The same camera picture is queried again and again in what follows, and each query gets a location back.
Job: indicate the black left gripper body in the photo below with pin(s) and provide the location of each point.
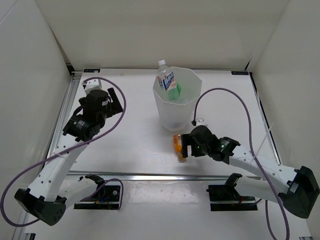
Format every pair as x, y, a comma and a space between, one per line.
106, 114

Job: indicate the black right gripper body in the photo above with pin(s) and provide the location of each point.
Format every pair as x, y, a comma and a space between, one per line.
197, 150

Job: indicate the orange juice bottle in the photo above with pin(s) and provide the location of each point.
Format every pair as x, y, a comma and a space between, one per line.
177, 144

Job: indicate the green plastic soda bottle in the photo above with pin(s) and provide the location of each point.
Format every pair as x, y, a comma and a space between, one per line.
174, 92

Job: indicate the clear bottle white orange label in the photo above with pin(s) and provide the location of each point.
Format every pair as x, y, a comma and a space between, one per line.
165, 77

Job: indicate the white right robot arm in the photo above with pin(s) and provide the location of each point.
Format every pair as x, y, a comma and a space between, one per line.
295, 190

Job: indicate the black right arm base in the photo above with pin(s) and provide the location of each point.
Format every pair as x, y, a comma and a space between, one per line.
223, 198

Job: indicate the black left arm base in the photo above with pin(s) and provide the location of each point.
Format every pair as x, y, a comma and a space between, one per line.
109, 197

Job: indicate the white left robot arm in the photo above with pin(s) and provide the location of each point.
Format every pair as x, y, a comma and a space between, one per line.
44, 198

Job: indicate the white plastic bin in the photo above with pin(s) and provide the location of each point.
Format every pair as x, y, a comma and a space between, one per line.
175, 115

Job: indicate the blue label sticker left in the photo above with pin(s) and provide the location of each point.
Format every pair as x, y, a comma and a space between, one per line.
91, 70

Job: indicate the blue label sticker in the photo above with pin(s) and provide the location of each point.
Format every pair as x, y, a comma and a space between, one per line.
91, 70
240, 73

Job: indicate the blue label sticker right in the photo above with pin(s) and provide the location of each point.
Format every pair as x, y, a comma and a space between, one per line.
240, 73

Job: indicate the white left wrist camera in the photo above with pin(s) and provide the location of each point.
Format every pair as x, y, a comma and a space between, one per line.
92, 84

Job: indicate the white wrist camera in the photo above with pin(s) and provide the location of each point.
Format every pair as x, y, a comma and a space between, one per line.
199, 122
92, 84

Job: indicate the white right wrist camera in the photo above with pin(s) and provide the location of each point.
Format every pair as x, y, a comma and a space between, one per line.
199, 122

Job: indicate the aluminium table rail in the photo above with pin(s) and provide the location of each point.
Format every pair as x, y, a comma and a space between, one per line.
138, 147

